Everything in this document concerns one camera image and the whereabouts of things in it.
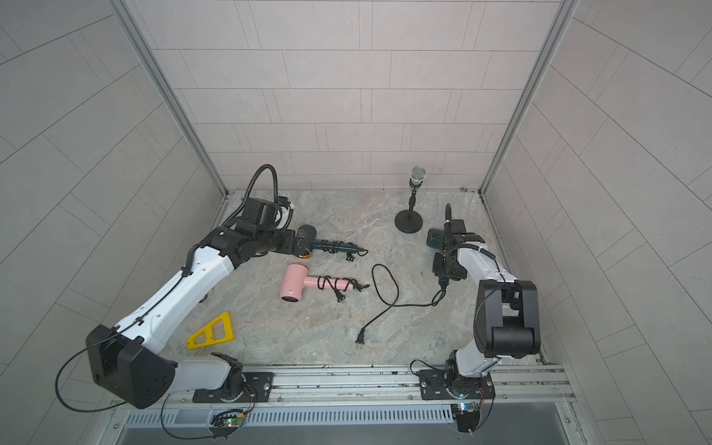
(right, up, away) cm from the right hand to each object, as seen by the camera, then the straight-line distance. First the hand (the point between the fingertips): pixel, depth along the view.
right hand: (442, 268), depth 91 cm
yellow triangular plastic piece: (-70, -17, -12) cm, 73 cm away
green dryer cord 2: (-4, -9, -7) cm, 12 cm away
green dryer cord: (-33, +7, +4) cm, 34 cm away
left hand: (-43, +12, -12) cm, 47 cm away
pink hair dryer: (-47, -2, -5) cm, 48 cm away
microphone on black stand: (-8, +15, +17) cm, 24 cm away
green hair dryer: (-1, +10, +5) cm, 11 cm away
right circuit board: (0, -31, -24) cm, 39 cm away
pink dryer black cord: (-33, -5, -4) cm, 34 cm away
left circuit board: (-58, -31, -26) cm, 71 cm away
